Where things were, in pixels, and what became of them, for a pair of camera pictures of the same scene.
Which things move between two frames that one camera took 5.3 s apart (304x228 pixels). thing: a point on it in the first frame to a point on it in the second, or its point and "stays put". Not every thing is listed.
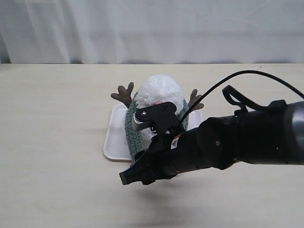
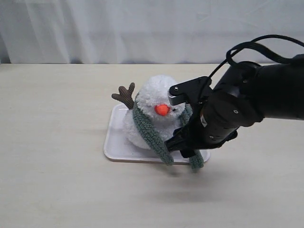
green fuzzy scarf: [132, 133] to [154, 139]
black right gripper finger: [141, 169] to [183, 140]
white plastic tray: [116, 146] stays put
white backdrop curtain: [151, 32] stays put
